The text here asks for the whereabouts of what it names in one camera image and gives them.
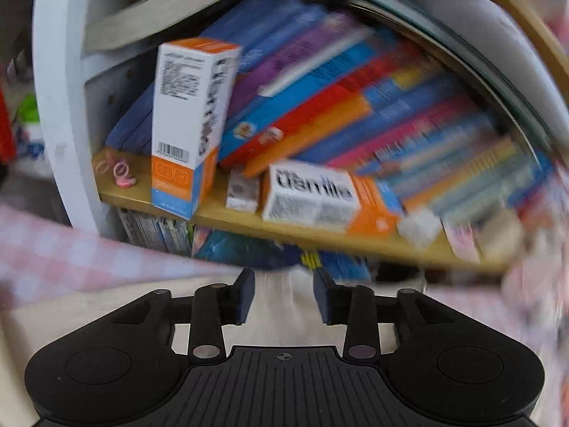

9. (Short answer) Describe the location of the lying white orange box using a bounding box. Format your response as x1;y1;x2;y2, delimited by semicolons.
261;160;403;236

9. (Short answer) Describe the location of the row of colourful books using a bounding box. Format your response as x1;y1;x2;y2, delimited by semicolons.
105;0;557;228

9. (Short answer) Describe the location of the small white box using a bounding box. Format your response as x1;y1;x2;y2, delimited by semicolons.
226;171;260;213

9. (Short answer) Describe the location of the wooden bookshelf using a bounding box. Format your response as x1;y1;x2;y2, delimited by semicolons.
33;0;568;265

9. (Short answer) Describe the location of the cream printed garment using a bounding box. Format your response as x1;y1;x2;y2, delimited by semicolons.
0;270;429;427

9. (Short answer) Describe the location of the upright white orange box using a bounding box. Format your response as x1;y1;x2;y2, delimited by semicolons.
151;38;241;220

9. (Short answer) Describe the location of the pink checkered table cloth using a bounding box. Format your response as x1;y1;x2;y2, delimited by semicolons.
0;205;236;310

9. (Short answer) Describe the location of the pink hair tie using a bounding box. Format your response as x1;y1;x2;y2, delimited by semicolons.
94;150;138;188

